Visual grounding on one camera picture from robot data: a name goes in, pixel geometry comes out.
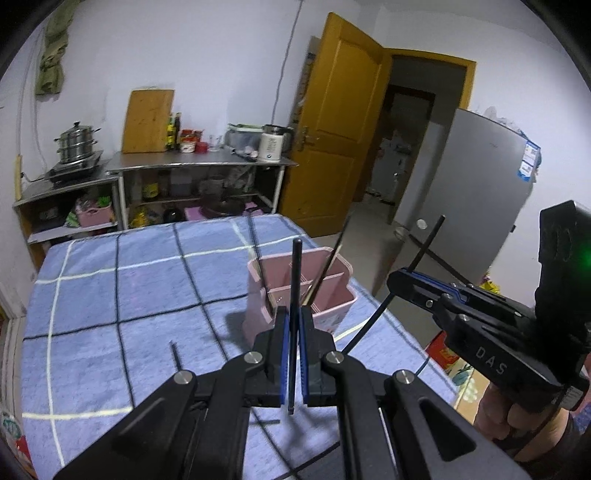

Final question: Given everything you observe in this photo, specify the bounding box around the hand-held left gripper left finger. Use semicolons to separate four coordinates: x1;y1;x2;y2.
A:
53;307;291;480

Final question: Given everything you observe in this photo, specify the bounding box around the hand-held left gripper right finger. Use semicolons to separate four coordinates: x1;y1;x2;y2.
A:
298;307;532;480

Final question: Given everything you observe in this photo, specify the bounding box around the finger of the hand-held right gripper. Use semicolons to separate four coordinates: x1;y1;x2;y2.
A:
402;269;462;296
387;271;445;324

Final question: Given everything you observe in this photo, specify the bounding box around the pink utensil holder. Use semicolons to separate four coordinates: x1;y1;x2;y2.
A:
245;247;358;352

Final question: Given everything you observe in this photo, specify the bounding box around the person's right hand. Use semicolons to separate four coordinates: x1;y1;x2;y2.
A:
475;381;573;462

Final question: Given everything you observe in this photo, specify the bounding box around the red printed box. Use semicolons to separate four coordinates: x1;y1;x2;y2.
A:
425;330;477;403

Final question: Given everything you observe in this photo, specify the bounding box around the grey refrigerator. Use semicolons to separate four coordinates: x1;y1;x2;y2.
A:
392;108;542;296

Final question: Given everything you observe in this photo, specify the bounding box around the yellow wooden door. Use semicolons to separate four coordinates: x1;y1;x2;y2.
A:
277;12;386;238

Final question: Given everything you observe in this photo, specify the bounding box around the blue checked tablecloth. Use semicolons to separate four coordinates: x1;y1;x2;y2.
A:
21;213;458;480

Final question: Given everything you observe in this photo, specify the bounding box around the white electric kettle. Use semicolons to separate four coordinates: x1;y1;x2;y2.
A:
256;124;295;163

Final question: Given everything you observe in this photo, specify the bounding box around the clear plastic container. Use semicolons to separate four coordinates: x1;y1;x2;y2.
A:
224;122;264;155

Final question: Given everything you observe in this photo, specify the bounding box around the steel kitchen table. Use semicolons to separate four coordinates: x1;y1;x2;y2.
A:
107;150;298;227

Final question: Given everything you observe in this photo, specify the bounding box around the pink plastic basket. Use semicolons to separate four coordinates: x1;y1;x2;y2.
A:
76;205;115;228

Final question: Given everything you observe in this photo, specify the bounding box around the red label jar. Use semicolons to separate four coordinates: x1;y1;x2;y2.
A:
179;129;204;154

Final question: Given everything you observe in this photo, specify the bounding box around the dark sauce bottle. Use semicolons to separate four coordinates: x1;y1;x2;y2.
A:
166;112;182;151

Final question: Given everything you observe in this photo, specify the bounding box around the wooden cutting board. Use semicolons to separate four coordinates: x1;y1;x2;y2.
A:
121;89;175;154

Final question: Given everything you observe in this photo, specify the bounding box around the black induction cooker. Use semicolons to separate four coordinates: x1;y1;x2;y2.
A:
44;150;105;182

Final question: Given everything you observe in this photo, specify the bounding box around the wooden shelf cabinet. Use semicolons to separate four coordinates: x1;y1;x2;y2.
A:
13;175;123;268

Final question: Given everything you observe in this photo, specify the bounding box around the steel steamer pot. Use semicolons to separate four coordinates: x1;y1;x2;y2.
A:
54;121;102;163

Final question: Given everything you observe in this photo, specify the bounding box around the green hanging cloth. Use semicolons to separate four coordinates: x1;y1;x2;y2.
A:
34;0;75;95

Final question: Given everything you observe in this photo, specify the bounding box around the yellow door frame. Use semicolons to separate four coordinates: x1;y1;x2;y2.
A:
383;48;477;112

